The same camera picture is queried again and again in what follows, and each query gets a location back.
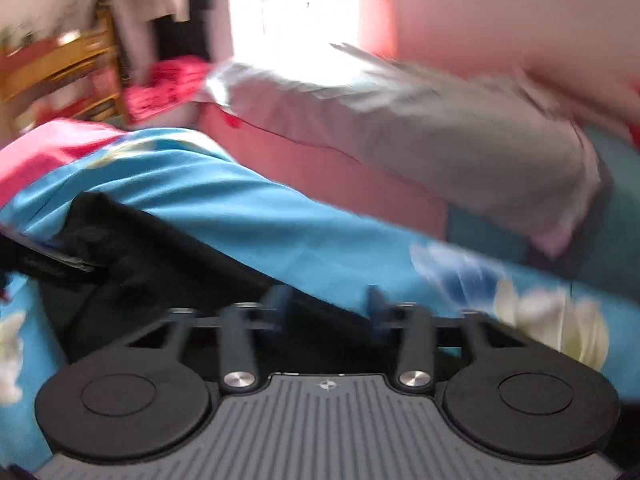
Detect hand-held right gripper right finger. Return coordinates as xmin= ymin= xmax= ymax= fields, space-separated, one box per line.
xmin=367 ymin=285 xmax=532 ymax=395

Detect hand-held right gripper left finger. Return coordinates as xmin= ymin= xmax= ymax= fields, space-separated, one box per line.
xmin=125 ymin=286 xmax=297 ymax=395

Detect black pants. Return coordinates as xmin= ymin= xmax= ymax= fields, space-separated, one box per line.
xmin=37 ymin=192 xmax=401 ymax=378

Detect blue floral bed sheet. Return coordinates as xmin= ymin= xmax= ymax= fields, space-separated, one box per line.
xmin=0 ymin=120 xmax=640 ymax=472

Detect wooden shelf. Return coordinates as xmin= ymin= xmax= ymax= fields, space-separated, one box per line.
xmin=0 ymin=7 xmax=132 ymax=132

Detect grey blanket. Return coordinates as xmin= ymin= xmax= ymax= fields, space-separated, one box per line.
xmin=204 ymin=42 xmax=607 ymax=257

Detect pile of red folded clothes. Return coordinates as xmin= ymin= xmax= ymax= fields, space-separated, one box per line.
xmin=122 ymin=57 xmax=215 ymax=125

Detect window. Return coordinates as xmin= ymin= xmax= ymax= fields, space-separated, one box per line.
xmin=227 ymin=0 xmax=367 ymax=63

